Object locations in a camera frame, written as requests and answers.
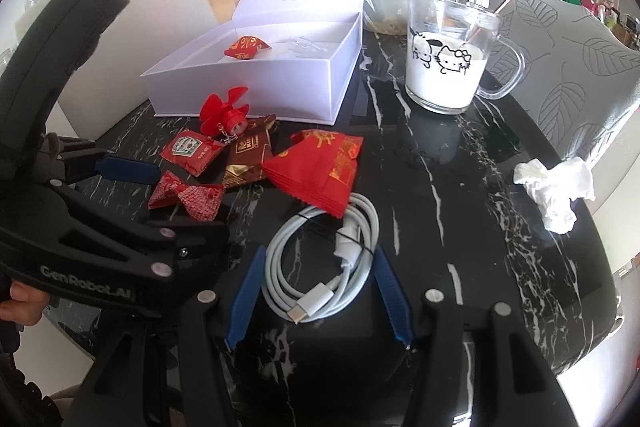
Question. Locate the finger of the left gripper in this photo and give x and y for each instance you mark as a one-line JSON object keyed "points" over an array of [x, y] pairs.
{"points": [[73, 160], [60, 241]]}

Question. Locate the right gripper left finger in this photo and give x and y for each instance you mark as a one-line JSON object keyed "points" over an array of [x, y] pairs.
{"points": [[147, 369]]}

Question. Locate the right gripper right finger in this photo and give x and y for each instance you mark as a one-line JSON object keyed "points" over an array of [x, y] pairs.
{"points": [[512, 384]]}

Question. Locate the red ketchup sachet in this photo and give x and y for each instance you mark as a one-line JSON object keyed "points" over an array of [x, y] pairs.
{"points": [[192, 151]]}

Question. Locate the red twisted candy wrapper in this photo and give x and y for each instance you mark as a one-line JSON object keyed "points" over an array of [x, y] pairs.
{"points": [[201, 202]]}

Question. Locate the large red snack packet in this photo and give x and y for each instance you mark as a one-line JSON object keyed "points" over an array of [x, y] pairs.
{"points": [[246, 48]]}

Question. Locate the red gold snack packet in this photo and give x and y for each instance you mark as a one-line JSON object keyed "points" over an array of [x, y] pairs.
{"points": [[319, 168]]}

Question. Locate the operator hand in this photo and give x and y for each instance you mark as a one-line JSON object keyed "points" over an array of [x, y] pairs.
{"points": [[25, 305]]}

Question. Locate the small red toy fan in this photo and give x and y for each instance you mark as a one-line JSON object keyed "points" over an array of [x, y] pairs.
{"points": [[224, 118]]}

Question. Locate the dark red tea packet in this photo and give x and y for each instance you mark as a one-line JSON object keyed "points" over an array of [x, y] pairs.
{"points": [[244, 165]]}

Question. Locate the crumpled white tissue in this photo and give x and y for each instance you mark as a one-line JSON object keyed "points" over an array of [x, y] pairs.
{"points": [[554, 190]]}

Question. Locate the white gift box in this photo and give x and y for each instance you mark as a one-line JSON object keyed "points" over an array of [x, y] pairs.
{"points": [[315, 48]]}

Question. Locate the grey leaf pattern chair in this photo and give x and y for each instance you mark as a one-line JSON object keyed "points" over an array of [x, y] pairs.
{"points": [[580, 84]]}

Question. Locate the glass mug with milk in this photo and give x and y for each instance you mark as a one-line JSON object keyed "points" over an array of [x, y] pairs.
{"points": [[448, 48]]}

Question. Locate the white plastic bag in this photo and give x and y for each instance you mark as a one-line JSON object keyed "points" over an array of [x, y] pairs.
{"points": [[386, 17]]}

